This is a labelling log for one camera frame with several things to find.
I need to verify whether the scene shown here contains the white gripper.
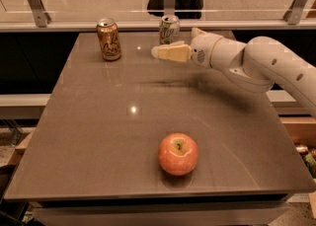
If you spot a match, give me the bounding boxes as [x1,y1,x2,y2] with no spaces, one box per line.
[151,28,222,68]

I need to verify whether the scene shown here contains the white green 7up can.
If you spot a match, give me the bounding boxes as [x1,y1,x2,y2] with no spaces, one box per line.
[159,15,180,44]

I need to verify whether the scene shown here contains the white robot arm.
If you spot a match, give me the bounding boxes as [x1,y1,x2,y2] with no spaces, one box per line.
[151,28,316,116]

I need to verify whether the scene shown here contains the orange soda can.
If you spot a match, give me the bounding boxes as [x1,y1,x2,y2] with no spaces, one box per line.
[97,19,121,61]

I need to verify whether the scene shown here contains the red yellow apple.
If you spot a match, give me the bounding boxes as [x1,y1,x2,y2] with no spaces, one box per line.
[158,133,198,176]

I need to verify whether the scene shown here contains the cans in side box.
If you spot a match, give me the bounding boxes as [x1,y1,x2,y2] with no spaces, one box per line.
[295,144,316,179]

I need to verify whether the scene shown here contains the right metal railing bracket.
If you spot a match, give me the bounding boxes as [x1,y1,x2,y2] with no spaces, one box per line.
[283,0,308,25]

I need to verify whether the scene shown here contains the left metal railing bracket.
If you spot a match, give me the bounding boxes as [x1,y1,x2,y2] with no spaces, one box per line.
[27,0,51,28]

